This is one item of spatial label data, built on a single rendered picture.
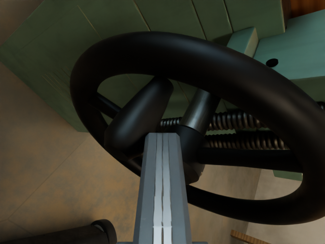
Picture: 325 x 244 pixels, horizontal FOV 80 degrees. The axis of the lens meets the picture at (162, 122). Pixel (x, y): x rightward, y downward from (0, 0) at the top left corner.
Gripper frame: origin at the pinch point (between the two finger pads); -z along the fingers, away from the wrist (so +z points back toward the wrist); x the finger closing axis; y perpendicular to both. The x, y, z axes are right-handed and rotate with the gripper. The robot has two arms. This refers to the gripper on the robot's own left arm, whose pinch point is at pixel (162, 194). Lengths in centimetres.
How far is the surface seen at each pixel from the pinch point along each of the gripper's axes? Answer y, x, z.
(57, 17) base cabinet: -1.6, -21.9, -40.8
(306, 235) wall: -281, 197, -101
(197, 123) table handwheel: -7.1, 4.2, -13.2
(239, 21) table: 1.6, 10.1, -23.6
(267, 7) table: 3.5, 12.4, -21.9
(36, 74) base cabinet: -22, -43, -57
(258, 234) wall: -308, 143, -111
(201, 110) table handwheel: -6.5, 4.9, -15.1
